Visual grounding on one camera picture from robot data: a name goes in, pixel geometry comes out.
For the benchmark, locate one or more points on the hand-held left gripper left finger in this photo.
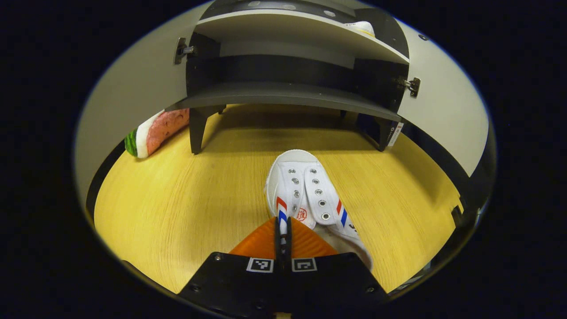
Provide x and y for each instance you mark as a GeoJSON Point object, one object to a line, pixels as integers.
{"type": "Point", "coordinates": [234, 283]}

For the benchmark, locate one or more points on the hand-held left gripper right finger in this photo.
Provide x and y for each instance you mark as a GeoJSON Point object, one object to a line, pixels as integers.
{"type": "Point", "coordinates": [328, 283]}

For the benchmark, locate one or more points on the white canvas shoe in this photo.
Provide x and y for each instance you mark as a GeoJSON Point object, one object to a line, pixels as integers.
{"type": "Point", "coordinates": [305, 186]}
{"type": "Point", "coordinates": [363, 29]}

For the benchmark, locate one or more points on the white shoe cabinet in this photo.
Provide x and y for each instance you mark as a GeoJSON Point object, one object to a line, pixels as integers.
{"type": "Point", "coordinates": [283, 93]}

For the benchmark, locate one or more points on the white cabinet door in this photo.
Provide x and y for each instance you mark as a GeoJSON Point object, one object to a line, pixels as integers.
{"type": "Point", "coordinates": [447, 119]}
{"type": "Point", "coordinates": [133, 88]}

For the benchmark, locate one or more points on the metal door hinge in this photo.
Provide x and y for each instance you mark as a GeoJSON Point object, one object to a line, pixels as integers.
{"type": "Point", "coordinates": [180, 51]}
{"type": "Point", "coordinates": [414, 86]}

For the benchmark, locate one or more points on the white book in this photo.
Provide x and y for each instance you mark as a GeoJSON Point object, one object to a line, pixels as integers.
{"type": "Point", "coordinates": [395, 134]}

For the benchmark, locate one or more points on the watermelon slice plush toy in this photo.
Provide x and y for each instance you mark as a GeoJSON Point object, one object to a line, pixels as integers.
{"type": "Point", "coordinates": [161, 128]}

